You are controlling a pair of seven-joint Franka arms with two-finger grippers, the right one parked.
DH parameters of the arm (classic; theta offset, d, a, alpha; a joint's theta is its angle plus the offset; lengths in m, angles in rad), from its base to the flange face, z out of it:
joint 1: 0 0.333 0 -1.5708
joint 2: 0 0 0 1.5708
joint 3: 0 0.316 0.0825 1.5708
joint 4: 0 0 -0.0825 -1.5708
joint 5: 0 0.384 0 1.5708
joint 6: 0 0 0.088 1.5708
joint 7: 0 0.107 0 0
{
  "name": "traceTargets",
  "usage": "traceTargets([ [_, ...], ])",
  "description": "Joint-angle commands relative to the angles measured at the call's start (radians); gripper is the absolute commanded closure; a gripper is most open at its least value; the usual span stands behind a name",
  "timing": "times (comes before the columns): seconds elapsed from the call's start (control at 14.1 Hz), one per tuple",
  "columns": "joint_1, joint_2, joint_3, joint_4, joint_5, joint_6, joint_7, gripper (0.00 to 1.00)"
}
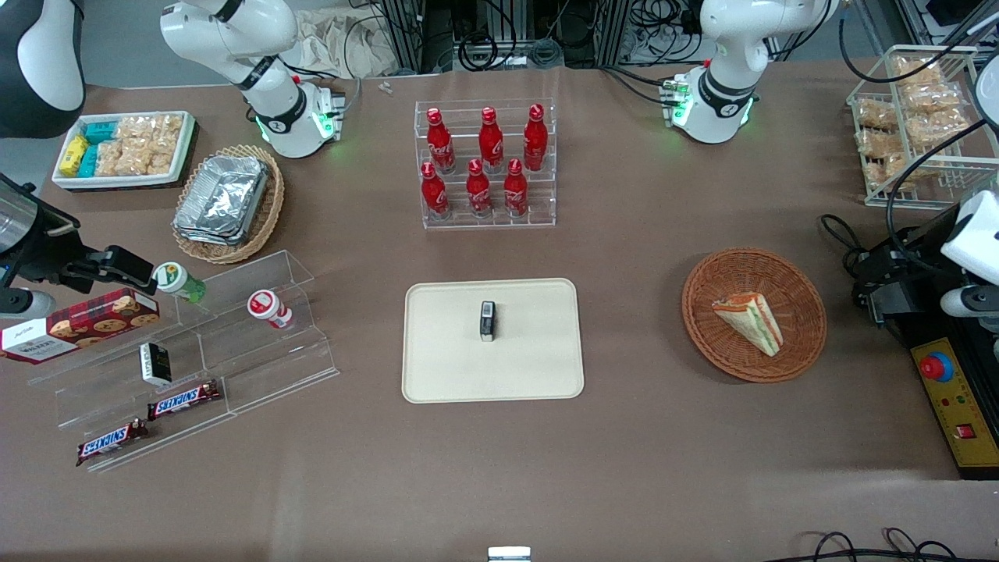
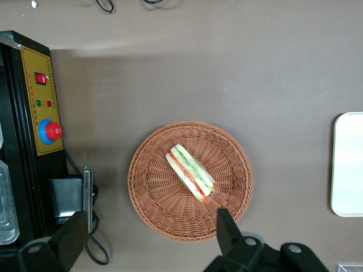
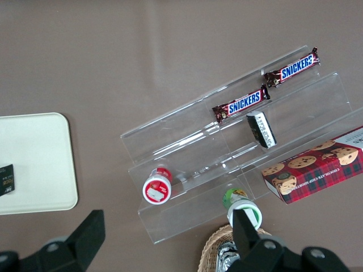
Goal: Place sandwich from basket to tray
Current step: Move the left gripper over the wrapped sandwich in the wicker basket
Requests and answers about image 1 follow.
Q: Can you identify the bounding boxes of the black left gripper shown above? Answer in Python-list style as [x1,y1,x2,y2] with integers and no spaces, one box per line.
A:
[849,225,965,327]

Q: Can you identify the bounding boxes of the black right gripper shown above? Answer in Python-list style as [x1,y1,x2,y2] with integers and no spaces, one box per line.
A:
[0,178,158,296]

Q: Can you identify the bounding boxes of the white rectangular snack tray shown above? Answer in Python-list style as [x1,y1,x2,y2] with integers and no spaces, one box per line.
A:
[52,110,197,192]

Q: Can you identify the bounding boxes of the triangular wrapped sandwich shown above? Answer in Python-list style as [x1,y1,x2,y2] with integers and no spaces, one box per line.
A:
[711,292,784,358]

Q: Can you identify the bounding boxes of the brown round wicker basket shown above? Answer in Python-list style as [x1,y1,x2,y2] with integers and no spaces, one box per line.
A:
[681,247,828,384]

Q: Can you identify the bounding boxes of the tan oval wicker basket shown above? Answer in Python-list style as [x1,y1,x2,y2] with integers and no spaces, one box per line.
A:
[171,144,286,265]

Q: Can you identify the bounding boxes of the beige plastic tray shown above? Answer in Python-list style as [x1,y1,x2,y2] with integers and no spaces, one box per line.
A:
[401,278,585,404]

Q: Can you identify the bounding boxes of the red tartan cookie box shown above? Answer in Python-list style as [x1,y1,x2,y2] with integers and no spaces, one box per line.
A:
[0,287,162,365]

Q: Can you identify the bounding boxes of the green yogurt drink bottle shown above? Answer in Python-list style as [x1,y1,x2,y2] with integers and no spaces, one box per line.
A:
[153,261,208,306]

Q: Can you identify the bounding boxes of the clear bag of fried snacks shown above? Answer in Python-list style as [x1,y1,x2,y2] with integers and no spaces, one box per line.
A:
[905,115,973,150]
[862,154,911,189]
[855,129,899,158]
[901,84,965,119]
[856,99,899,133]
[893,55,946,87]

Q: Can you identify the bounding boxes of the clear bag of puffed snacks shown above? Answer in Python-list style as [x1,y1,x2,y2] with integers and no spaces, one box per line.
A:
[122,145,177,177]
[95,140,126,177]
[116,114,185,154]

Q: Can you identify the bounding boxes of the yellow snack packet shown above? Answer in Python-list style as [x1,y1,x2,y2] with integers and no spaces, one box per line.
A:
[59,133,90,177]

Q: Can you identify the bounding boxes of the stacked aluminium foil containers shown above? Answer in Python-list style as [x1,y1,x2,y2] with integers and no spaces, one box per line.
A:
[174,154,269,247]

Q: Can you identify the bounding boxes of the black yellow emergency stop box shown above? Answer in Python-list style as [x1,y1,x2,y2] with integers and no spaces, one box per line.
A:
[886,311,999,482]

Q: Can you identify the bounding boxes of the Snickers chocolate bar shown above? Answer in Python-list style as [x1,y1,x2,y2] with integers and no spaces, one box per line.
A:
[75,418,150,468]
[146,379,222,422]

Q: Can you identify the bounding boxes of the clear acrylic stepped shelf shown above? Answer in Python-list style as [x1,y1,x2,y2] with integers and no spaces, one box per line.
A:
[27,249,341,475]

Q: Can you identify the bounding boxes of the crumpled beige cloth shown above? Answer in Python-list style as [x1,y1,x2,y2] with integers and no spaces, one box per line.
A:
[292,6,400,80]

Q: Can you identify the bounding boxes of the red cola bottle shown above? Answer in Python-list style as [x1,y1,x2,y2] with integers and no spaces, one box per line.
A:
[522,103,549,172]
[425,108,457,175]
[420,161,451,220]
[466,158,493,219]
[503,158,530,219]
[478,106,505,174]

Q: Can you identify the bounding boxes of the clear acrylic bottle rack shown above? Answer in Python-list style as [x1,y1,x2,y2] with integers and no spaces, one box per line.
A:
[414,98,557,230]

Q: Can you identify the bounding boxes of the white wire rack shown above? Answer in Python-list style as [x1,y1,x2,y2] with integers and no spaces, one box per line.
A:
[846,44,999,211]

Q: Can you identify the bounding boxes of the aluminium frame post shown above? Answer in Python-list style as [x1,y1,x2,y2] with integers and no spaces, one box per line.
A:
[381,0,427,76]
[599,0,635,68]

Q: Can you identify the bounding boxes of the coiled black cable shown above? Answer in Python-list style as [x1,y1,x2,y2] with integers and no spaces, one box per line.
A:
[456,30,501,73]

